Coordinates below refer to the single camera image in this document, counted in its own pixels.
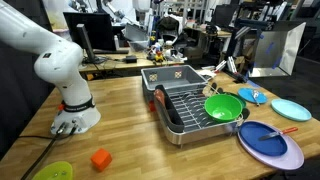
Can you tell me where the steel wire dish rack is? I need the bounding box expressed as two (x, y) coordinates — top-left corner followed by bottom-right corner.
(153, 83), (251, 146)

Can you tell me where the grey plastic bin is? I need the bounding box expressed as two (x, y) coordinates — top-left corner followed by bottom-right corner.
(140, 64), (208, 101)

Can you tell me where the aluminium extrusion camera stand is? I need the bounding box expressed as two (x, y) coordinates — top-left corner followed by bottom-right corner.
(214, 58), (249, 84)

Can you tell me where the black keyboard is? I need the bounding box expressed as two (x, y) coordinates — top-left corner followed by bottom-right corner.
(93, 48), (130, 55)

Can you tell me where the green plastic bowl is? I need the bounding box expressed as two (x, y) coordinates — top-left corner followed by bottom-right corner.
(203, 94), (243, 123)

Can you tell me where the dark green plate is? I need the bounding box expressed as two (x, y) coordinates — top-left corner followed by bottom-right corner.
(223, 91), (248, 110)

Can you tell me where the red clamp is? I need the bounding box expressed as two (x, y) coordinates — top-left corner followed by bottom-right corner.
(148, 100), (157, 113)

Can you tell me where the open stainless steel box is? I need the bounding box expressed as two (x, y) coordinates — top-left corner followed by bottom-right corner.
(248, 21), (307, 78)

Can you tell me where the yellow toy figure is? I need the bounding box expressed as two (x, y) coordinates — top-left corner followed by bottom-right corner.
(151, 44), (166, 64)

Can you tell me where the dark blue plate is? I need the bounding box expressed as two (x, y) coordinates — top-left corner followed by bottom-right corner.
(239, 121), (288, 157)

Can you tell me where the brown spatula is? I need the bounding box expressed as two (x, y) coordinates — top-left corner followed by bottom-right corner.
(153, 88), (166, 109)

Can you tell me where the clear plastic tub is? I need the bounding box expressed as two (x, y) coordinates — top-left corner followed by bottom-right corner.
(124, 23), (150, 51)

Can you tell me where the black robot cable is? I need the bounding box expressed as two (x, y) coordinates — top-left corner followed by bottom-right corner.
(20, 126), (77, 180)
(18, 134), (57, 140)

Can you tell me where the black computer monitor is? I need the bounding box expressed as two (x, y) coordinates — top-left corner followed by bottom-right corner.
(63, 12), (118, 65)

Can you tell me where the pale turquoise plate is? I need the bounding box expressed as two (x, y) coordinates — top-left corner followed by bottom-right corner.
(270, 98), (312, 122)

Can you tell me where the sky blue plate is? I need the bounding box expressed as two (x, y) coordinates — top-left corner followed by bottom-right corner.
(237, 87), (268, 105)

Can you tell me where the silver spoon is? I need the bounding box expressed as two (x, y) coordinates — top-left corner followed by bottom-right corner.
(250, 89), (262, 107)

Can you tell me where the black power adapter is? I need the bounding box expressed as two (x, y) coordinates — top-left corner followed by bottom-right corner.
(124, 55), (138, 64)

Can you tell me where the yellow-green plastic bowl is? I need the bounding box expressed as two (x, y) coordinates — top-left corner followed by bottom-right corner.
(32, 161), (74, 180)

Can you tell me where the orange cube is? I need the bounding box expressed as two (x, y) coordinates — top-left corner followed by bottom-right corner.
(90, 148), (113, 172)

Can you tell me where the orange-handled knife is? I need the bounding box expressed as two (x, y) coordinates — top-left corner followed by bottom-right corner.
(258, 126), (299, 142)

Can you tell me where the lilac plate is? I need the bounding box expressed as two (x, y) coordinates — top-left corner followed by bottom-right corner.
(237, 119), (305, 171)

